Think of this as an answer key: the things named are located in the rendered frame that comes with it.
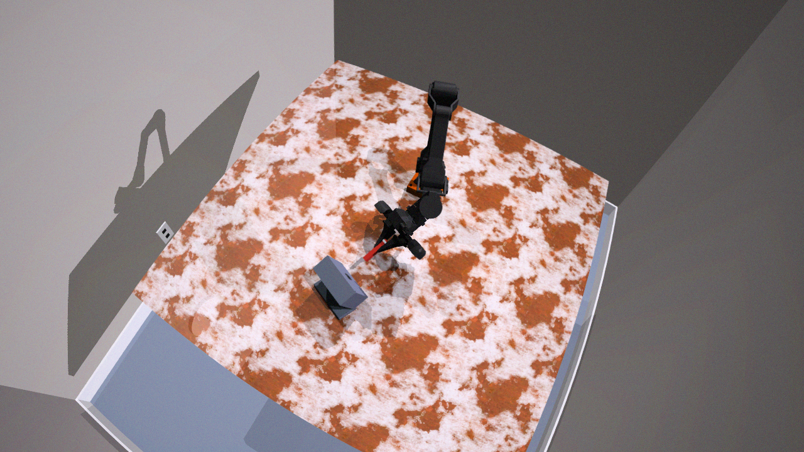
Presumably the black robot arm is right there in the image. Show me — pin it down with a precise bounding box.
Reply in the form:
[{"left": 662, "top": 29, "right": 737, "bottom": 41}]
[{"left": 388, "top": 80, "right": 460, "bottom": 235}]

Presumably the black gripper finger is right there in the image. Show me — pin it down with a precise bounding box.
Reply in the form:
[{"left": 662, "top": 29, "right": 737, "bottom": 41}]
[
  {"left": 374, "top": 220, "right": 396, "bottom": 248},
  {"left": 377, "top": 234, "right": 407, "bottom": 253}
]

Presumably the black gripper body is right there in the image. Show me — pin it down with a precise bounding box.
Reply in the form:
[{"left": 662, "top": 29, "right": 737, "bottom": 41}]
[{"left": 374, "top": 200, "right": 427, "bottom": 260}]

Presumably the dark red square peg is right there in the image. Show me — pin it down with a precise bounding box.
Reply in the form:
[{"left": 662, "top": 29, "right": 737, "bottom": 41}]
[{"left": 363, "top": 239, "right": 388, "bottom": 262}]

